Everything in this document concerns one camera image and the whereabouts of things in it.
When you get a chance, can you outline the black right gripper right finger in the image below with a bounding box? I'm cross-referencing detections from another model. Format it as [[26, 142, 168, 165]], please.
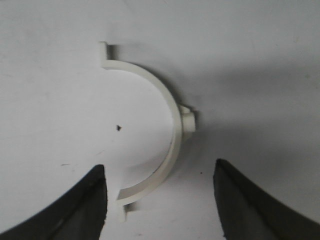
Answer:
[[213, 159, 320, 240]]

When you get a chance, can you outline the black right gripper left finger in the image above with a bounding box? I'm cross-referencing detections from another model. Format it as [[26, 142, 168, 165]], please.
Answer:
[[0, 164, 108, 240]]

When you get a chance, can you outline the white half-ring pipe clamp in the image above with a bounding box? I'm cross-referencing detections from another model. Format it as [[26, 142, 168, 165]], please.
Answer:
[[99, 41, 196, 223]]

